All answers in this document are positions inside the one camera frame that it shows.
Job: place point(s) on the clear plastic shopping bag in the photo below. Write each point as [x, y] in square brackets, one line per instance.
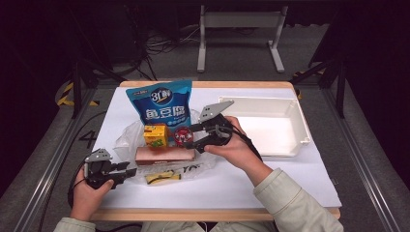
[129, 141]

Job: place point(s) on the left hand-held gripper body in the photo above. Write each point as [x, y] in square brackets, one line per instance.
[96, 167]

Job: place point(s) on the white plastic bin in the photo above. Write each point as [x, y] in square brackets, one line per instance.
[274, 129]

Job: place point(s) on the aluminium floor rail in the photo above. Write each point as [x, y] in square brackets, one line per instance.
[364, 161]
[42, 190]

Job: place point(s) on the yellow juice carton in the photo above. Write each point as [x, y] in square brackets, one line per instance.
[154, 135]

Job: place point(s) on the black yellow hazard tape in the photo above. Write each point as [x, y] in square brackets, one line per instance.
[64, 96]
[298, 93]

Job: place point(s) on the pink packet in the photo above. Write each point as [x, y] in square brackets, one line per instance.
[164, 154]

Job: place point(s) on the person's legs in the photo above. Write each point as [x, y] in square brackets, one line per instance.
[174, 227]

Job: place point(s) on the black tripod stand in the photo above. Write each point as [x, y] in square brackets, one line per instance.
[76, 90]
[340, 93]

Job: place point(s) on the person's left hand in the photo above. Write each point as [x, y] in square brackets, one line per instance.
[87, 199]

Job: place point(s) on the blue snack pouch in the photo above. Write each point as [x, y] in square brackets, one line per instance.
[161, 109]

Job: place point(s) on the white metal stand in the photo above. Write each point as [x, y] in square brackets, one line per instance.
[241, 19]

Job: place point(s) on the red round can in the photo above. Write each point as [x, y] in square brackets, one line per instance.
[183, 137]

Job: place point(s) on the white table mat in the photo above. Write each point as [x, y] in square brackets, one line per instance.
[209, 193]

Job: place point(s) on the person's right hand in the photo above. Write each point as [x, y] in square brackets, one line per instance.
[238, 151]

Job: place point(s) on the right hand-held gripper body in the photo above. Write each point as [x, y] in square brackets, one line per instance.
[216, 129]

